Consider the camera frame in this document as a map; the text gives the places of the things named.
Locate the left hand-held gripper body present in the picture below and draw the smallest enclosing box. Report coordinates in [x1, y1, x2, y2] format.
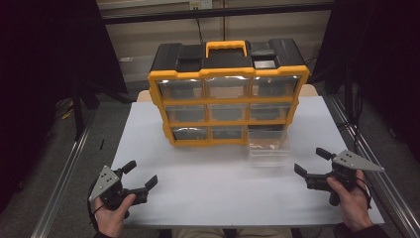
[88, 165, 149, 211]

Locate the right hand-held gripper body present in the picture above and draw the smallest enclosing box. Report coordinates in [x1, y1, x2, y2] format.
[304, 149, 386, 207]

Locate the clear plastic drawer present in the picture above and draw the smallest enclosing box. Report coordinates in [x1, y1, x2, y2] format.
[247, 128, 292, 167]

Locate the yellow black drawer organizer cabinet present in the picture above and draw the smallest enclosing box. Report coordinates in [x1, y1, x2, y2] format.
[147, 38, 311, 148]

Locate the person's left hand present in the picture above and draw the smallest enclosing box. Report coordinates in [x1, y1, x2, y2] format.
[94, 193, 137, 238]

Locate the person's right hand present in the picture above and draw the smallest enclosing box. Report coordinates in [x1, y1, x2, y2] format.
[326, 169, 374, 233]

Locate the set of closed clear drawers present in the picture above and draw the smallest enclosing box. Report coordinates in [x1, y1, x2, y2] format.
[157, 75, 301, 141]

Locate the black stand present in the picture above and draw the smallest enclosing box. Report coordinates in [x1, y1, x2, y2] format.
[69, 78, 134, 142]

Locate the dark curtain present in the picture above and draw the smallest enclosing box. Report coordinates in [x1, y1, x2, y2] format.
[311, 0, 420, 162]
[0, 0, 129, 212]

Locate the black horizontal bar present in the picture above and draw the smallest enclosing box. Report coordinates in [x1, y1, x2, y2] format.
[101, 1, 335, 26]

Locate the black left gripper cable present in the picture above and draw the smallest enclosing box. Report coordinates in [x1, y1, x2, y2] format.
[86, 184, 106, 233]

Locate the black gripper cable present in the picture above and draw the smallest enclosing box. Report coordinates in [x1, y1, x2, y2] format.
[86, 184, 106, 233]
[356, 177, 373, 210]

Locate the metal floor rail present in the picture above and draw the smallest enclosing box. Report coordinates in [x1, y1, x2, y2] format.
[30, 110, 97, 238]
[330, 94, 420, 238]

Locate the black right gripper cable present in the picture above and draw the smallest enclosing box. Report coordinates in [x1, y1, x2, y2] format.
[356, 177, 373, 210]

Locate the yellow floor cable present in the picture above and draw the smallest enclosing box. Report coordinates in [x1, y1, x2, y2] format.
[60, 107, 75, 121]

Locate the black wall cable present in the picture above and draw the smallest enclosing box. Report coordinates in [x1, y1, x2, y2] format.
[196, 18, 205, 45]

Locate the white wall outlet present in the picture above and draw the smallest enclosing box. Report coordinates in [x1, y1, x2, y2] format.
[189, 0, 213, 11]

